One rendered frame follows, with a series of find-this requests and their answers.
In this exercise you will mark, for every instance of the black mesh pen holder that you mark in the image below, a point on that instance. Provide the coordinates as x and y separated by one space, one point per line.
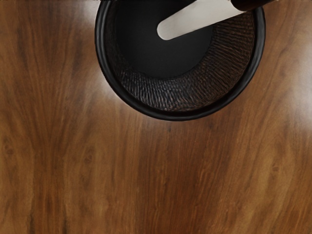
175 97

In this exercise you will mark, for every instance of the white pen with dark cap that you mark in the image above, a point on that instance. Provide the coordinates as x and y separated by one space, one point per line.
192 23

